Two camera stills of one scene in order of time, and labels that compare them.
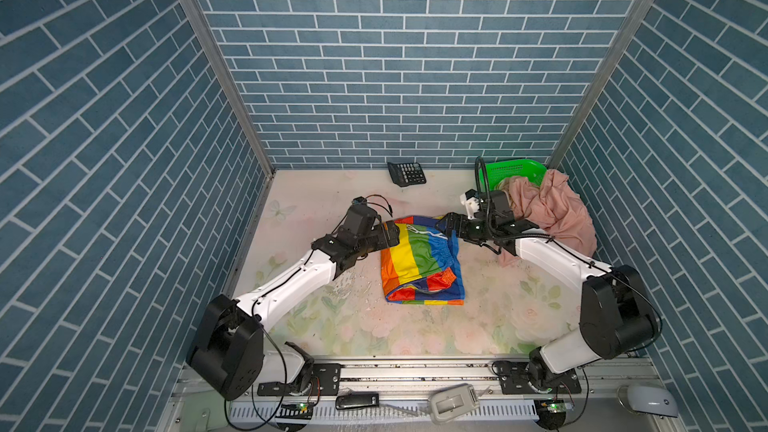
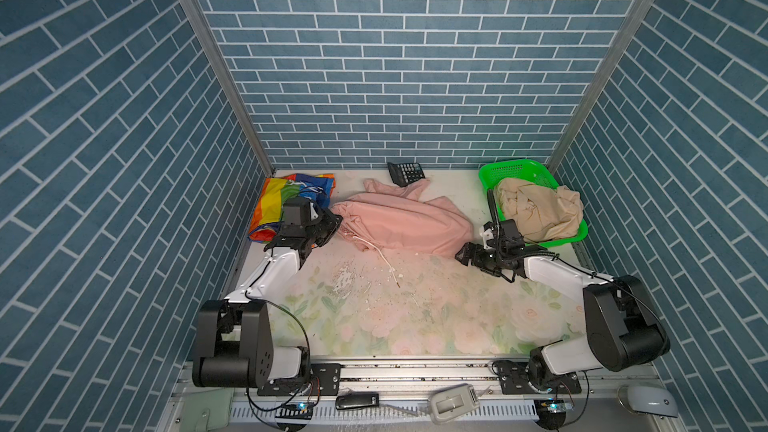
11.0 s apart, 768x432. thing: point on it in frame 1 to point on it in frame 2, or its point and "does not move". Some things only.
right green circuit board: x=556 y=407 does not move
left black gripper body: x=376 y=240 to x=321 y=231
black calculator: x=406 y=174 does not move
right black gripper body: x=471 y=229 to x=489 y=261
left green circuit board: x=299 y=411 does not move
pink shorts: x=555 y=207 to x=394 y=217
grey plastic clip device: x=453 y=401 does not move
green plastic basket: x=499 y=170 does not move
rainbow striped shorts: x=426 y=268 to x=273 y=192
